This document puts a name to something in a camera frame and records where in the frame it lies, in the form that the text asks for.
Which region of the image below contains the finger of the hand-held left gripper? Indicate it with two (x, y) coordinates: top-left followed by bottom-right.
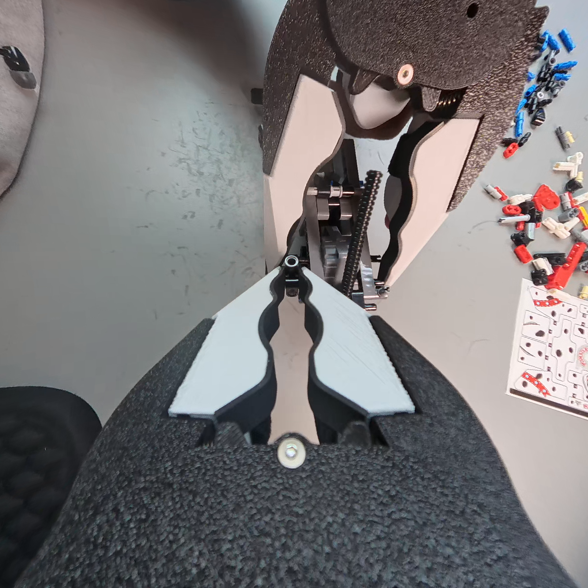
(378, 114), (483, 288)
(263, 75), (346, 273)

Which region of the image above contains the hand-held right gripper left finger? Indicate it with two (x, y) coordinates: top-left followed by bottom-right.
(168, 266), (286, 445)

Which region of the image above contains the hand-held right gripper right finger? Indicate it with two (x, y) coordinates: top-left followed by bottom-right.
(298, 268), (416, 445)

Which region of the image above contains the grey black toy chassis model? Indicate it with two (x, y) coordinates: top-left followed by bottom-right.
(250, 87), (392, 313)

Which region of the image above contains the pile of blue black pins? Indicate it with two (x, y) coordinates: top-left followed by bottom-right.
(501, 28), (579, 159)

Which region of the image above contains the pile of red white pieces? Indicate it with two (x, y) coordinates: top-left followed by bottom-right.
(483, 126), (588, 291)

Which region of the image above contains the white sticker sheet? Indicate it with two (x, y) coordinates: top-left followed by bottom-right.
(505, 278), (588, 420)

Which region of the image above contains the black mesh pad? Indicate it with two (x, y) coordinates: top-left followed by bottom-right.
(0, 386), (103, 588)

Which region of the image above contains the black earphone with cable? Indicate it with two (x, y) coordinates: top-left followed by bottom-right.
(0, 45), (38, 90)

